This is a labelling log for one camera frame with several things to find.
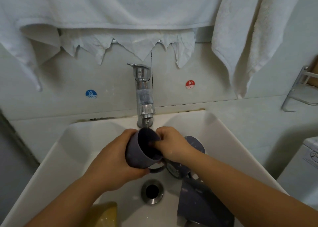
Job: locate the person's right hand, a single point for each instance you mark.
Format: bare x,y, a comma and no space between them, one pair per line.
174,146

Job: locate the person's left hand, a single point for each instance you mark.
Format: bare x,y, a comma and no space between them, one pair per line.
109,164

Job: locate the person's right thumb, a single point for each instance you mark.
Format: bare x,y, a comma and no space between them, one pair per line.
161,133

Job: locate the person's left thumb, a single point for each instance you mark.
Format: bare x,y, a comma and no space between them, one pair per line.
142,172

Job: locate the dark grey mug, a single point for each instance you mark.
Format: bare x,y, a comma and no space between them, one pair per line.
180,169
139,152
201,207

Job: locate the person's right forearm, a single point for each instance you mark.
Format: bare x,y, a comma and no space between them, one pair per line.
243,194

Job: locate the person's left forearm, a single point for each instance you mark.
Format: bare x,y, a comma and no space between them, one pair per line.
67,204

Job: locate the metal sink drain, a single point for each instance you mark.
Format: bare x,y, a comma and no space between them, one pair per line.
152,192

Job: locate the chrome sink faucet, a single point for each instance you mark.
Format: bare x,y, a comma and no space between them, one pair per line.
143,90

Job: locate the round red sticker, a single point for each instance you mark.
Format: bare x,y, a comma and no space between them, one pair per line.
190,84

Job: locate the yellow sponge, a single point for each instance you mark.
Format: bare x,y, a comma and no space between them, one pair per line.
104,214

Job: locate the white ceramic sink basin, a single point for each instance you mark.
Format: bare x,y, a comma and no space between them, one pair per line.
74,147

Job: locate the round blue sticker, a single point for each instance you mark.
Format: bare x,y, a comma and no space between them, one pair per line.
91,94

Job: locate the torn white cloth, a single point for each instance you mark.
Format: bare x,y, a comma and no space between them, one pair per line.
134,41

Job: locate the narrow white towel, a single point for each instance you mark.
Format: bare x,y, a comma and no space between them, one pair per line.
248,35

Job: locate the large white towel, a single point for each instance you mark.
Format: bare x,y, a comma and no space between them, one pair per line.
111,3

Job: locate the white appliance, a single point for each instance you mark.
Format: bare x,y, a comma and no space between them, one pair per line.
300,174

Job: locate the brown object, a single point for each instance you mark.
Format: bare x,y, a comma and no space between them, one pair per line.
315,70

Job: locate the metal wall rack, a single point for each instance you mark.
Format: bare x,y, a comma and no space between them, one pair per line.
297,92

